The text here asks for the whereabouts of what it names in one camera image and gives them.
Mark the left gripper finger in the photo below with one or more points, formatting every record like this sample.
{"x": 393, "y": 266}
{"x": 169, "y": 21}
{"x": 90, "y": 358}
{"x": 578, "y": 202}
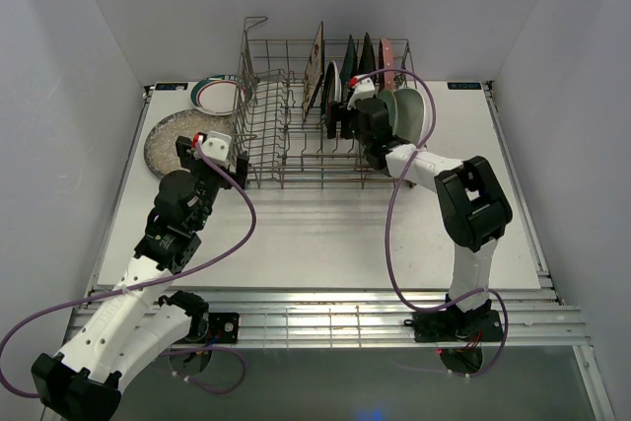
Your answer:
{"x": 185, "y": 152}
{"x": 241, "y": 170}

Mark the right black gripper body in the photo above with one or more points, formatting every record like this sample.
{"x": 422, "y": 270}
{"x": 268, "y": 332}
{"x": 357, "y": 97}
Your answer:
{"x": 349, "y": 124}

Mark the large teal red rimmed plate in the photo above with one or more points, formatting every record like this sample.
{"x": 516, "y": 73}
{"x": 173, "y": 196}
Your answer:
{"x": 331, "y": 88}

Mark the grey speckled round plate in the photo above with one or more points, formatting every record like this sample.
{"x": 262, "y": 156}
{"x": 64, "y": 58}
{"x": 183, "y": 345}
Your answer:
{"x": 159, "y": 148}

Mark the light green floral plate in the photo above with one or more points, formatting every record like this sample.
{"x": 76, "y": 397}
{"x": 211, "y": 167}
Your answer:
{"x": 388, "y": 97}

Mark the cream floral square plate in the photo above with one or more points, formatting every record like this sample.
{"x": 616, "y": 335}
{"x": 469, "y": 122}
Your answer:
{"x": 313, "y": 73}

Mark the teal square plate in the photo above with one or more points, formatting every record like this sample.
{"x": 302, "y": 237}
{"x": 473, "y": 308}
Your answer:
{"x": 350, "y": 62}

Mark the black floral square plate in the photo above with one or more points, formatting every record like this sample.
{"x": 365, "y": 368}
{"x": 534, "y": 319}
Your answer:
{"x": 367, "y": 62}

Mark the white oval plate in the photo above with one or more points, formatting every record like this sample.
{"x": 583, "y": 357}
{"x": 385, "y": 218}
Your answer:
{"x": 411, "y": 114}

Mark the small teal red rimmed plate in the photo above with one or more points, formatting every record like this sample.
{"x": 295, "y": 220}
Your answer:
{"x": 217, "y": 95}

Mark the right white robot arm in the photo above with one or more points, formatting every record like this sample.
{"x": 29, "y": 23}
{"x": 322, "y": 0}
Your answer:
{"x": 474, "y": 208}

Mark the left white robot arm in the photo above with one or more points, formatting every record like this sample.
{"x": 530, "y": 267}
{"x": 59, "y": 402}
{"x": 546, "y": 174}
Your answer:
{"x": 86, "y": 378}

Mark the left XDOF label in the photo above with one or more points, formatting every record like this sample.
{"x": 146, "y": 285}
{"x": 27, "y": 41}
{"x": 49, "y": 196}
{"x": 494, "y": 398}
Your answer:
{"x": 171, "y": 86}

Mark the xdof label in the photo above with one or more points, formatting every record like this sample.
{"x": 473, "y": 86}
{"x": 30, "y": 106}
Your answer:
{"x": 464, "y": 86}
{"x": 171, "y": 86}

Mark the pink polka dot plate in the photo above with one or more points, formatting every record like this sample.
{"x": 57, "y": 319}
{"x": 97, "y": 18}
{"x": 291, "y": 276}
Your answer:
{"x": 386, "y": 64}

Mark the right XDOF label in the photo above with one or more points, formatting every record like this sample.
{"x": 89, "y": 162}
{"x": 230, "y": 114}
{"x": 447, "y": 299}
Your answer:
{"x": 464, "y": 86}

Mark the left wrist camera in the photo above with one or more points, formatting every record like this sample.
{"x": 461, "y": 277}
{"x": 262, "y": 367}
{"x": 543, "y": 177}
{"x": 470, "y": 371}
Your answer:
{"x": 216, "y": 146}

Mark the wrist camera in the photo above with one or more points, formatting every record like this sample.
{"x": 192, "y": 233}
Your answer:
{"x": 216, "y": 146}
{"x": 361, "y": 88}

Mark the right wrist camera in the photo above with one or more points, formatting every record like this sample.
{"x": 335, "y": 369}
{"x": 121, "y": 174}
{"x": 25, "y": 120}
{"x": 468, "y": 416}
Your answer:
{"x": 361, "y": 88}

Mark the grey wire dish rack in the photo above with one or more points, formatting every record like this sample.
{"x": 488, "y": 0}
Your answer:
{"x": 283, "y": 149}

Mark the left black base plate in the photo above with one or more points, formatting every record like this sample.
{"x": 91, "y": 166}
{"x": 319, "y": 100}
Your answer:
{"x": 219, "y": 328}

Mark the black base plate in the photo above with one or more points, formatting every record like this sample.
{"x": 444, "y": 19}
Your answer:
{"x": 219, "y": 328}
{"x": 445, "y": 327}

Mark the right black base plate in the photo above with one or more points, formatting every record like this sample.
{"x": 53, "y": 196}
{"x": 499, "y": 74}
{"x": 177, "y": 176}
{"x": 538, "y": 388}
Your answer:
{"x": 445, "y": 327}

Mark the aluminium frame rail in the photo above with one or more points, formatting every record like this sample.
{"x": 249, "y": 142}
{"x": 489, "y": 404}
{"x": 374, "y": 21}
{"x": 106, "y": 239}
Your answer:
{"x": 336, "y": 320}

